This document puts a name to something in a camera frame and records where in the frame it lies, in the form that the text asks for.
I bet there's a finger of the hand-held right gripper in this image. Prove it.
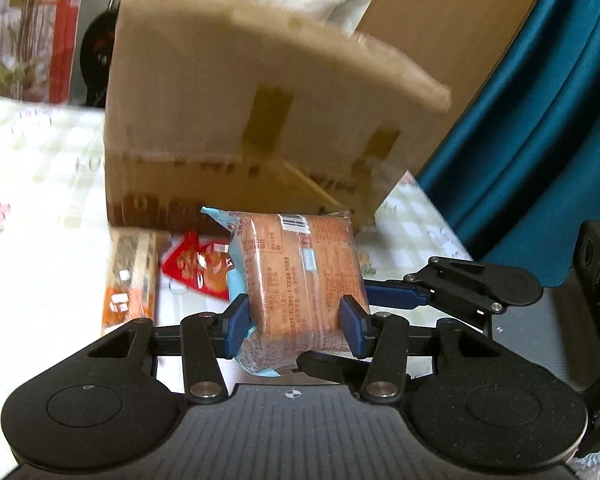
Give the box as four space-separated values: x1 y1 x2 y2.
365 256 544 317
297 350 376 387

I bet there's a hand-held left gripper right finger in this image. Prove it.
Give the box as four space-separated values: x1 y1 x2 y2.
340 296 496 406

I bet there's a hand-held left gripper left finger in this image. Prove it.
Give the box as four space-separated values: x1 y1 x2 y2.
87 294 251 404

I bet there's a bread packet with blue edge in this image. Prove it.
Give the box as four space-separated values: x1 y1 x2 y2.
200 206 372 379

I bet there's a brown cardboard box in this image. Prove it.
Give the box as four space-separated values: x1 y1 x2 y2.
102 0 453 234

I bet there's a red snack packet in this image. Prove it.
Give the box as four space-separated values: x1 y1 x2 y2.
160 230 232 304

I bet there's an orange snack packet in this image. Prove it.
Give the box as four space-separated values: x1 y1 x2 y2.
100 227 159 339

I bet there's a checkered tablecloth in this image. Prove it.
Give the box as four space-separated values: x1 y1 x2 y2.
0 97 476 480

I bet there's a teal curtain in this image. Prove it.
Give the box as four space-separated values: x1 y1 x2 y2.
415 0 600 286

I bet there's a wooden board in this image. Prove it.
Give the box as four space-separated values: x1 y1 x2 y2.
355 0 559 177

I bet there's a black exercise bike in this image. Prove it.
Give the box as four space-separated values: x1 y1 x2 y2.
77 0 137 111

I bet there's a red printed backdrop cloth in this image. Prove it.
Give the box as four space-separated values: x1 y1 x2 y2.
0 0 89 107

